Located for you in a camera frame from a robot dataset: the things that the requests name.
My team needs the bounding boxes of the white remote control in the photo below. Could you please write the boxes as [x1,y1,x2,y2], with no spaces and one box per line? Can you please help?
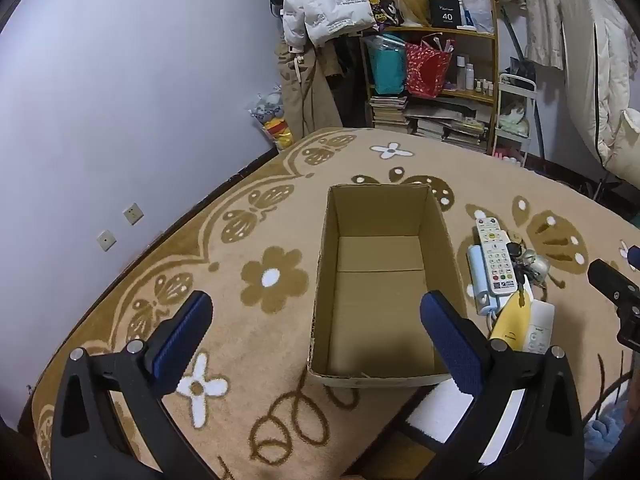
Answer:
[474,216,518,297]

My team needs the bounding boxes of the blonde wig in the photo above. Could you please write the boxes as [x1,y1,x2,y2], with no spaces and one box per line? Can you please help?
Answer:
[390,0,436,27]

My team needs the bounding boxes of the beige flowered rug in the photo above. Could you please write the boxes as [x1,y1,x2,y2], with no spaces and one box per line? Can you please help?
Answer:
[20,127,640,480]

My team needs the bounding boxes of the pile of magazines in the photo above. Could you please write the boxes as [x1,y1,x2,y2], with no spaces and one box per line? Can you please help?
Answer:
[407,102,488,153]

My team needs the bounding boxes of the beige trousers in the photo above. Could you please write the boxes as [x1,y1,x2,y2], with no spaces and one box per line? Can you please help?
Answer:
[277,42,343,141]

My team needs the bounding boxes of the dark hanging clothes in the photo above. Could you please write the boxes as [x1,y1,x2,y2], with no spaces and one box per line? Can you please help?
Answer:
[320,35,373,128]

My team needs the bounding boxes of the light blue cloth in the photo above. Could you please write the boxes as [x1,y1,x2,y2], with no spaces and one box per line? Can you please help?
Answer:
[584,407,632,461]

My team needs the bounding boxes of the wooden shelf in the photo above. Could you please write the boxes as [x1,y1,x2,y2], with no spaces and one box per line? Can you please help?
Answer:
[360,0,501,153]

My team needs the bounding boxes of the stack of books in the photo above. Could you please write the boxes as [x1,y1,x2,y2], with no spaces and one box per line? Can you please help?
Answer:
[370,95,408,133]

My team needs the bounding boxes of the bag of plush toys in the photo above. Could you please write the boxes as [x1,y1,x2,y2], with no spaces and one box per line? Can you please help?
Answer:
[250,92,296,151]

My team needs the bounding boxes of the teal bag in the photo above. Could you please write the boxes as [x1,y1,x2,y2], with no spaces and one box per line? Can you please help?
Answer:
[367,35,408,96]

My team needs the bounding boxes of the white padded coat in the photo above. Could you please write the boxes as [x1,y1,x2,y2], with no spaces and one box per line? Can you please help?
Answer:
[557,0,640,181]

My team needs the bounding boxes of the bunch of black keys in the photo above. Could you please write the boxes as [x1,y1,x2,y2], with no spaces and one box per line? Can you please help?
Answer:
[506,241,536,291]

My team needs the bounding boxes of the black box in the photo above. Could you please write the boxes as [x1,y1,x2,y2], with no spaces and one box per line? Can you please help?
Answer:
[429,0,461,28]

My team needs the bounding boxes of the red patterned bag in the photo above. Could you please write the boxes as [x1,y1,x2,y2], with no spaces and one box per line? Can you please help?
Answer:
[405,35,453,100]

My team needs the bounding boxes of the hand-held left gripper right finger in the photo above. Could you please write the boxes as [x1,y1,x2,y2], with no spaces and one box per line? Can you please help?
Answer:
[420,290,587,480]

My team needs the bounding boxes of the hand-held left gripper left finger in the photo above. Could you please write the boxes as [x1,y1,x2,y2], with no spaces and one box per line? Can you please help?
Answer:
[49,290,214,480]

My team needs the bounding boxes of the white trolley cart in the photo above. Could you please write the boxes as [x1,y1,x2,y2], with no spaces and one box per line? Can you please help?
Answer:
[492,72,538,170]

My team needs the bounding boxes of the cardboard box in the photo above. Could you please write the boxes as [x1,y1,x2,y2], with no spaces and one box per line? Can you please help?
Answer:
[306,183,468,390]

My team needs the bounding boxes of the white puffer jacket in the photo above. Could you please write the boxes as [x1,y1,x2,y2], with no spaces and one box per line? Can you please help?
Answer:
[280,0,376,51]

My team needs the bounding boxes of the white plastic bag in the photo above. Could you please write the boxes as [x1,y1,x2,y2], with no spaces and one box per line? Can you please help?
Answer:
[455,0,493,33]

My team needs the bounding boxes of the light blue power bank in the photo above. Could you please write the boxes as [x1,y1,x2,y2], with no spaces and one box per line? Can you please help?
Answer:
[466,244,501,317]

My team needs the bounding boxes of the white charger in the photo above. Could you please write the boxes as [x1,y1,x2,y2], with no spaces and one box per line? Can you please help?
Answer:
[520,300,556,356]

